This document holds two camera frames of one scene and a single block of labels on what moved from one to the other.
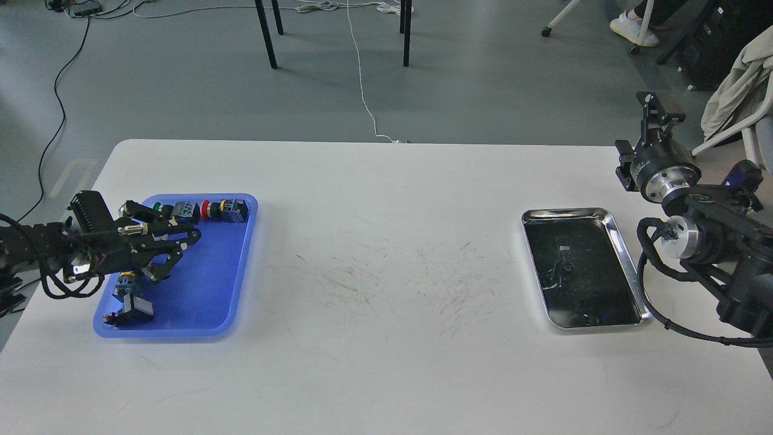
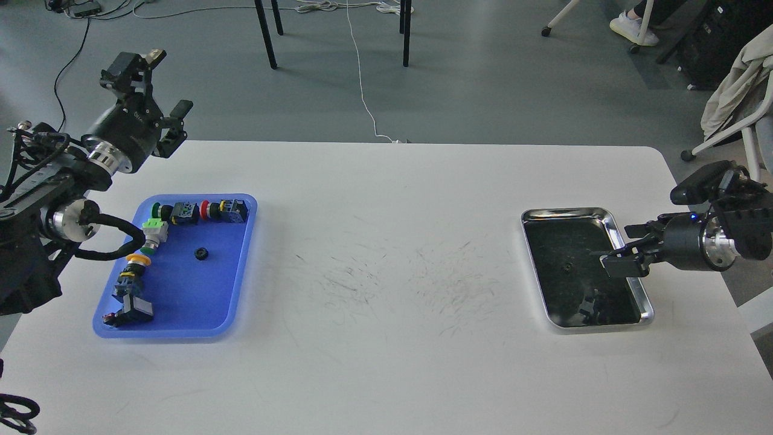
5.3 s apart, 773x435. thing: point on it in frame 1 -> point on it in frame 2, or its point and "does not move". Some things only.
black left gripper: (112, 252) -> (125, 135)
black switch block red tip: (135, 309) does not move
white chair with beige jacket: (741, 103) does not move
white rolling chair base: (635, 49) does not move
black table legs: (406, 10) does not move
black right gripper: (659, 166) -> (686, 240)
